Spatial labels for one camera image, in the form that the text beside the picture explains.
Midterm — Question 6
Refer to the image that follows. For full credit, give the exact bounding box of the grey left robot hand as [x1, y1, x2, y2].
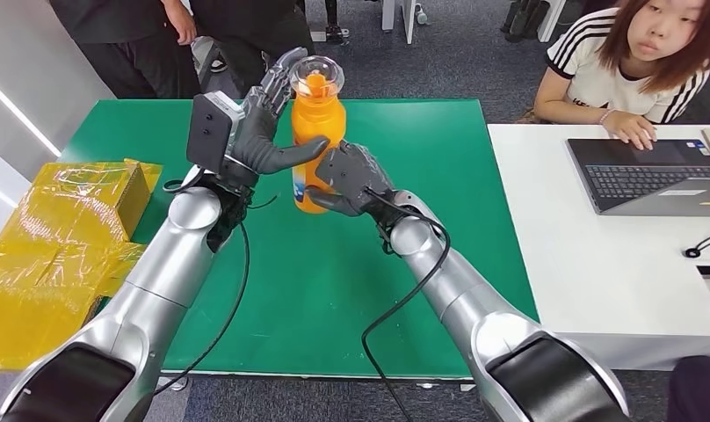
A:
[218, 47, 331, 187]

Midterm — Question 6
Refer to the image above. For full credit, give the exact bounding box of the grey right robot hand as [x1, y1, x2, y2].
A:
[305, 139, 404, 218]

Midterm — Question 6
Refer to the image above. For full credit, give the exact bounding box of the orange plastic bottle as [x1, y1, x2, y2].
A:
[287, 55, 347, 215]

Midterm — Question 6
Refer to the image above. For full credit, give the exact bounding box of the standing person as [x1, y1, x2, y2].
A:
[49, 0, 202, 100]
[189, 0, 316, 100]

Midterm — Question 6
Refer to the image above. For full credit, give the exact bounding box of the green table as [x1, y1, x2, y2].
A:
[56, 98, 540, 380]

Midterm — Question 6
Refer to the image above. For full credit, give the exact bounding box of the white table leg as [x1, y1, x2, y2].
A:
[380, 0, 417, 46]

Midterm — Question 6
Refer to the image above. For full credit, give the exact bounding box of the yellow taped cardboard box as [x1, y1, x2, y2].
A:
[0, 158, 163, 373]

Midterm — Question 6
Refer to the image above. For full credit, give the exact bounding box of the white furniture leg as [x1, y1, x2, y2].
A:
[535, 0, 567, 43]

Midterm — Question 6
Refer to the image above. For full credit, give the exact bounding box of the seated person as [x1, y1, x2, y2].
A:
[532, 0, 710, 151]

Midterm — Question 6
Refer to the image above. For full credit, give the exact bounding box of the white table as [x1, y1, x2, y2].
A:
[486, 123, 710, 371]

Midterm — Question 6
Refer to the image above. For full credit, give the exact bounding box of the dark grey laptop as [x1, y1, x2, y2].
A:
[565, 137, 710, 218]

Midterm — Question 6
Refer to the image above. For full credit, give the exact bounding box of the dark blue seat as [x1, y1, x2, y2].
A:
[666, 355, 710, 422]

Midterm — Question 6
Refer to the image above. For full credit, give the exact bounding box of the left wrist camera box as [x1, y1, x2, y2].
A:
[185, 91, 247, 175]

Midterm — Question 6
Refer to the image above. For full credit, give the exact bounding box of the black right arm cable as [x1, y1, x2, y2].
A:
[360, 189, 453, 422]

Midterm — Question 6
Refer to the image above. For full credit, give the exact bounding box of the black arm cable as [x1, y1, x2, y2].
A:
[360, 189, 453, 422]
[154, 223, 251, 397]

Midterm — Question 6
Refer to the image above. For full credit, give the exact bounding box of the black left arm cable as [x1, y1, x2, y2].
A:
[154, 223, 251, 397]

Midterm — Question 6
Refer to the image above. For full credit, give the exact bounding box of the thin black cable loop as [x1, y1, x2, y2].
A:
[684, 232, 710, 258]

